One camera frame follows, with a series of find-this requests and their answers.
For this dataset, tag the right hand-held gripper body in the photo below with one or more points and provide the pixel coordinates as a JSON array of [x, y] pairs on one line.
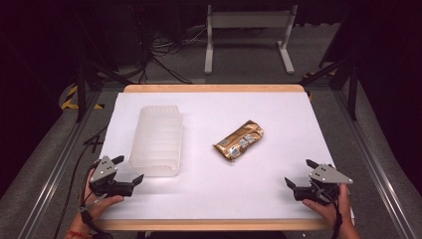
[[326, 176]]

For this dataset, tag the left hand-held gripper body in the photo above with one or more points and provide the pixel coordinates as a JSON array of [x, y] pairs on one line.
[[105, 172]]

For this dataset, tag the translucent plastic container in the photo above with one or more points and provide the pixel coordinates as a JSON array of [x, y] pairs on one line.
[[156, 141]]

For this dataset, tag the gold foil snack packet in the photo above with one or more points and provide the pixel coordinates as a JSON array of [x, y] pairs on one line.
[[239, 141]]

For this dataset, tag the person's left hand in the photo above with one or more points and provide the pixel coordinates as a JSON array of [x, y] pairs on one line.
[[99, 204]]

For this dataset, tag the person's right hand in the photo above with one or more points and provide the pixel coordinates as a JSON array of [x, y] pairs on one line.
[[331, 210]]

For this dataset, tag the yellow black hazard tape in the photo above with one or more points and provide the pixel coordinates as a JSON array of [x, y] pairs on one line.
[[68, 105]]

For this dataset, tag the white table cover sheet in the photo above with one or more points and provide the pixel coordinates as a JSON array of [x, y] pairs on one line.
[[215, 189]]

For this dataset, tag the black tripod stand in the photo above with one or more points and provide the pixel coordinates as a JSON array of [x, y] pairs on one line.
[[352, 93], [80, 93]]

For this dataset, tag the white metal stand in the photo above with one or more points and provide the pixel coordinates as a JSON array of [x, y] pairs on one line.
[[249, 20]]

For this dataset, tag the aluminium rail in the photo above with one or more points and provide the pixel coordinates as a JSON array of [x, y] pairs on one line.
[[371, 162], [61, 166]]

